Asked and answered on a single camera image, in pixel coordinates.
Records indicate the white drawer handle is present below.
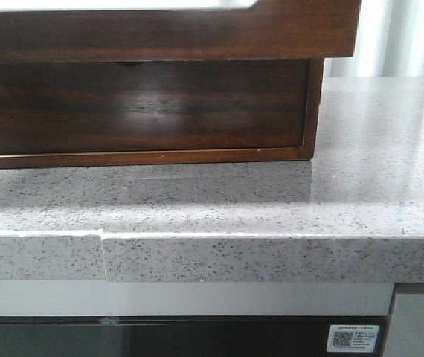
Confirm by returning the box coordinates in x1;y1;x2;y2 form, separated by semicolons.
0;0;257;12

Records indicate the dark wooden drawer cabinet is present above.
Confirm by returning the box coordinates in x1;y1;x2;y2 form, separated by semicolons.
0;56;326;170

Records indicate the white QR code sticker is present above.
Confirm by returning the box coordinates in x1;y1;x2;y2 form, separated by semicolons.
327;324;379;353

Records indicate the grey cabinet door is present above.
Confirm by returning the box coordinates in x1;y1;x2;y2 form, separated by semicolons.
383;283;424;356

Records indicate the wooden drawer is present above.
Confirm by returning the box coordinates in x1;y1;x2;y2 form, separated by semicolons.
0;1;361;63
0;57;312;156

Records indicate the black glass appliance front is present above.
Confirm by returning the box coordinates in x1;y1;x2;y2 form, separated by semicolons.
0;281;395;357

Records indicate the white window curtain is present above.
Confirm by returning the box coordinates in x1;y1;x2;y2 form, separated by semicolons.
324;1;424;77

